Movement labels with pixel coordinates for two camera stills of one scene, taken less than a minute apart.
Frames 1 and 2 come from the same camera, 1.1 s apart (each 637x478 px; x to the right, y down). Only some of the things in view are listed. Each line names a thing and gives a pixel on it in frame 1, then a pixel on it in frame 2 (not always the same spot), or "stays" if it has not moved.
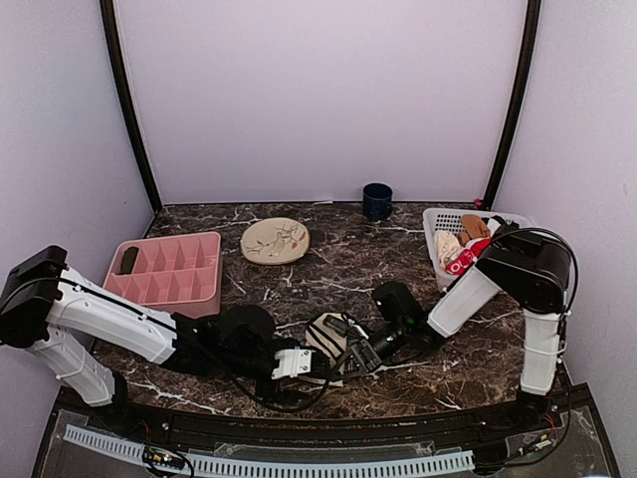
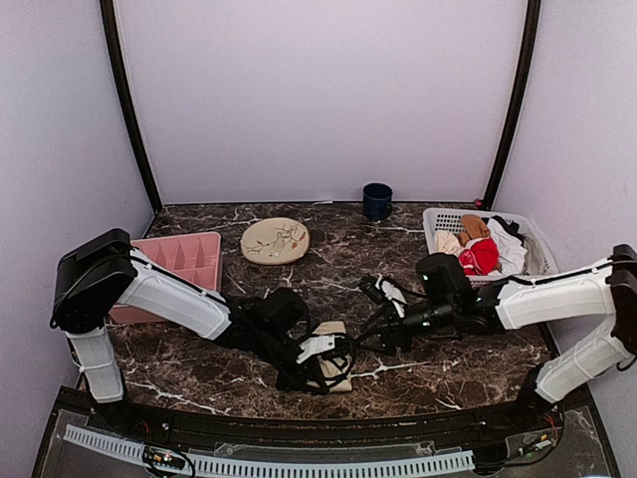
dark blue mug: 377,201 stays
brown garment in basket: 474,228 stays
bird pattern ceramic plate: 275,240 stays
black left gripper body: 235,364 to 272,340
